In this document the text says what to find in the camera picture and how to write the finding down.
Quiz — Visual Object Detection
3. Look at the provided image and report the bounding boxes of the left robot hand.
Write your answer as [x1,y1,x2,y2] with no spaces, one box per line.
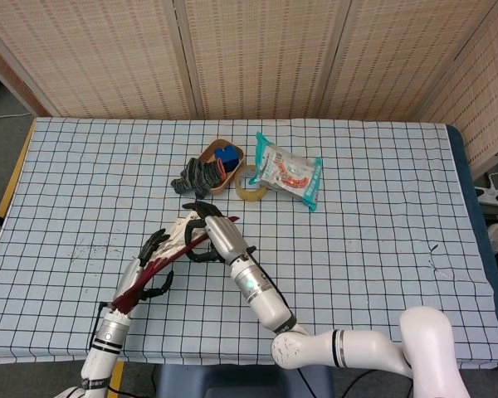
[111,228,175,314]

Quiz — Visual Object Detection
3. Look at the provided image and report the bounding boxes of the clear tape roll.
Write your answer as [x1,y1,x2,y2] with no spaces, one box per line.
[234,164,270,203]

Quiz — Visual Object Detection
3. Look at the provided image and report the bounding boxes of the woven folding screen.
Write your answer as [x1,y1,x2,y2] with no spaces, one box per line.
[0,0,498,177]

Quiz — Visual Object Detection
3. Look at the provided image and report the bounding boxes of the checkered white tablecloth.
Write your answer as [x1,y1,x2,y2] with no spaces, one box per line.
[0,117,498,370]

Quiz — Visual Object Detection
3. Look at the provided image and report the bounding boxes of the black floor cable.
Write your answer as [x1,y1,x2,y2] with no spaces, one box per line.
[342,368,414,398]

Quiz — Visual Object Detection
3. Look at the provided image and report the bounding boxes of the dark blue chair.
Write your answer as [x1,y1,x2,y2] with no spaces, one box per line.
[155,364,335,398]

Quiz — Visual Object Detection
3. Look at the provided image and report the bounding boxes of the paper folding fan red ribs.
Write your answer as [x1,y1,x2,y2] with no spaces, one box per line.
[110,210,241,315]

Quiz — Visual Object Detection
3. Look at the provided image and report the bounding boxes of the white office chair base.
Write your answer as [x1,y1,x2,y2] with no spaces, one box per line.
[475,172,498,207]

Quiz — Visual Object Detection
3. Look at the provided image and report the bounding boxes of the teal snack bag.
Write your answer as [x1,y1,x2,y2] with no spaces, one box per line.
[248,132,324,214]

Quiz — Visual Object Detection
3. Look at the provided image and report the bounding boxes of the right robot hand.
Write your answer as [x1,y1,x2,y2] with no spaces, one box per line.
[182,201,257,265]

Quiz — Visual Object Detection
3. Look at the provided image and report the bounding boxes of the blue toy block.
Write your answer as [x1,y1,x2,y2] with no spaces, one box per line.
[213,143,240,173]

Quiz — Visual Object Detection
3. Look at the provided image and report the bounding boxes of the wooden oval box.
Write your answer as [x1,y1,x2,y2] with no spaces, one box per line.
[196,138,246,196]

